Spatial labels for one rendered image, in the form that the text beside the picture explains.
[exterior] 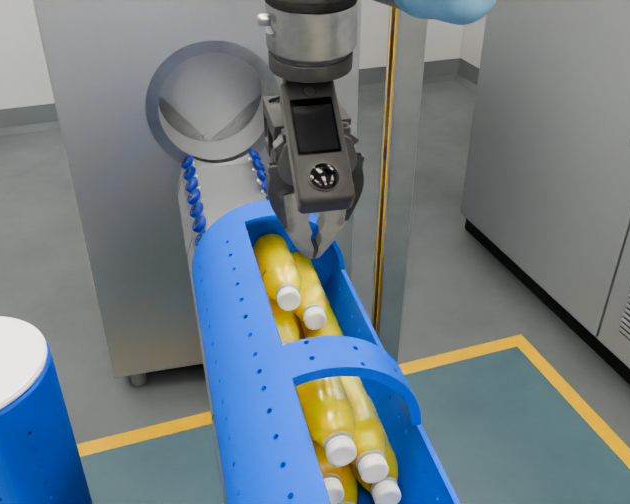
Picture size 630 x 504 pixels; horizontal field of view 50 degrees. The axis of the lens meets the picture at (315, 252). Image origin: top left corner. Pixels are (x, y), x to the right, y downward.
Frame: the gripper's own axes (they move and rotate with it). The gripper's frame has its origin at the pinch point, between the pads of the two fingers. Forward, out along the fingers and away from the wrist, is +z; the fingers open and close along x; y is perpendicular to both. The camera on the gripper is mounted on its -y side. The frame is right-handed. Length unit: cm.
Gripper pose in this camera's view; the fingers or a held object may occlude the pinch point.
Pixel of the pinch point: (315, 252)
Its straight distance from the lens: 67.7
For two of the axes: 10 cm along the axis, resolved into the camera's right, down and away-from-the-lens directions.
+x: -9.7, 1.4, -1.8
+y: -2.3, -6.1, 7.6
